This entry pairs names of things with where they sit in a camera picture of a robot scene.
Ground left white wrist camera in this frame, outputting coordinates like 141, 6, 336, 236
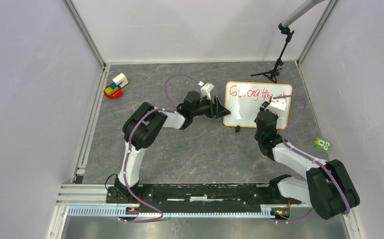
198, 81, 214, 100

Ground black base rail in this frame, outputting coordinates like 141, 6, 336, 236
106, 183, 301, 215

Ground colourful toy block stack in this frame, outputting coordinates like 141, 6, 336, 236
103, 73, 129, 99

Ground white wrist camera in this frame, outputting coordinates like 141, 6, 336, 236
198, 81, 214, 100
261, 98, 287, 115

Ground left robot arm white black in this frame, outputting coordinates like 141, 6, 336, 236
114, 91, 231, 203

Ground grey pole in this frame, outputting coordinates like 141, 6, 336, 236
278, 0, 324, 29

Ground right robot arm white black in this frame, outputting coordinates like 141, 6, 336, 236
254, 102, 361, 220

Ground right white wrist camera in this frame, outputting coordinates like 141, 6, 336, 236
261, 98, 287, 115

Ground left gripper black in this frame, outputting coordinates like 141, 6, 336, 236
191, 95, 230, 119

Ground green number block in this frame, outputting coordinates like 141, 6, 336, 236
313, 137, 331, 153

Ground black tripod stand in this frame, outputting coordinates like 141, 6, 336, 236
250, 23, 294, 84

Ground white whiteboard yellow frame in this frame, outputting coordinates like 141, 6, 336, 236
223, 81, 292, 128

